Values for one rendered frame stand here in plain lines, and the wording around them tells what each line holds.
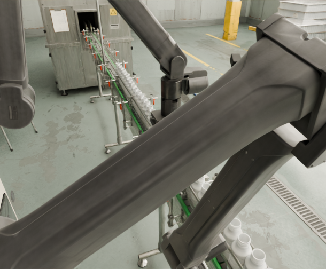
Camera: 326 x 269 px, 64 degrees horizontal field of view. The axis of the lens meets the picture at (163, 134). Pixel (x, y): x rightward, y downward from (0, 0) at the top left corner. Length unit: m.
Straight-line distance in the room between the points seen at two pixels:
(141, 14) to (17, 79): 0.29
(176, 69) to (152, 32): 0.11
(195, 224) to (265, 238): 1.99
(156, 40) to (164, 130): 0.44
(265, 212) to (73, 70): 3.60
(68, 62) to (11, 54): 4.07
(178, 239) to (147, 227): 1.84
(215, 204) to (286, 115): 0.20
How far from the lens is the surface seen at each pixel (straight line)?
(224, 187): 0.37
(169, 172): 0.20
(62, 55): 4.65
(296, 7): 8.08
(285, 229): 2.54
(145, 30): 0.62
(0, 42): 0.61
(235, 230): 0.89
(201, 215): 0.43
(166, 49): 0.64
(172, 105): 0.70
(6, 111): 0.63
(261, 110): 0.21
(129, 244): 2.25
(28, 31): 10.18
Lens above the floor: 1.83
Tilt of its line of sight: 32 degrees down
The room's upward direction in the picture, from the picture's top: straight up
